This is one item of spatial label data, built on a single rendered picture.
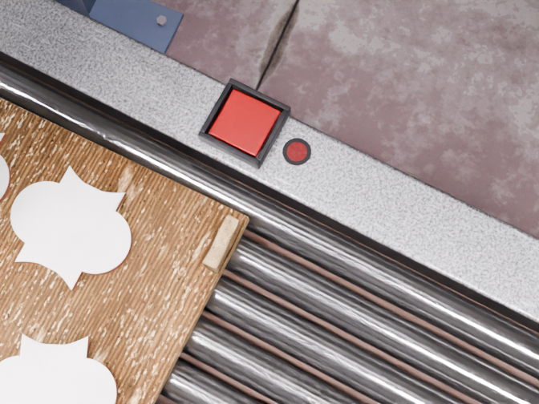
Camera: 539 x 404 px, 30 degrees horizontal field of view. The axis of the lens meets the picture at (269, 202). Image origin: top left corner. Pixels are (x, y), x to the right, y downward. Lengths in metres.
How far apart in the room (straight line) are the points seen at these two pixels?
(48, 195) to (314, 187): 0.29
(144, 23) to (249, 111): 1.10
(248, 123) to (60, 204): 0.22
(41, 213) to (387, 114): 1.14
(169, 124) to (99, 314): 0.23
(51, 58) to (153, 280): 0.29
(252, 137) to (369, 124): 1.01
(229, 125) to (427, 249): 0.25
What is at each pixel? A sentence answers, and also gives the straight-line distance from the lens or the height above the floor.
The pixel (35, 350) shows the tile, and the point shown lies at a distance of 1.07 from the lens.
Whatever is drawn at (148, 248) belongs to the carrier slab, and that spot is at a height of 0.94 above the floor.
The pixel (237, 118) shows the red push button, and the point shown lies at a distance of 1.11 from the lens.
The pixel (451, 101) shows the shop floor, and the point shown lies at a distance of 2.13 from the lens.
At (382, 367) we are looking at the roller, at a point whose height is 0.92.
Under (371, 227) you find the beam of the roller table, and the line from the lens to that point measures 1.09.
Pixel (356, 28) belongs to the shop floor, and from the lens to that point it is 2.17.
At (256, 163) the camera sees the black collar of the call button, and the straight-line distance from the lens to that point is 1.09.
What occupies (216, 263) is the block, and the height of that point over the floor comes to 0.96.
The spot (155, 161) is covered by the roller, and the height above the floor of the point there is 0.92.
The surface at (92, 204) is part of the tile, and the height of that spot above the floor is 0.95.
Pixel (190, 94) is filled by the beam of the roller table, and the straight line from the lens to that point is 1.14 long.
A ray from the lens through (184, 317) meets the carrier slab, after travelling 1.05.
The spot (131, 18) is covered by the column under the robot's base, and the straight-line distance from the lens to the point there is 2.20.
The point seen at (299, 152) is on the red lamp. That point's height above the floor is 0.92.
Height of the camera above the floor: 1.97
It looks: 75 degrees down
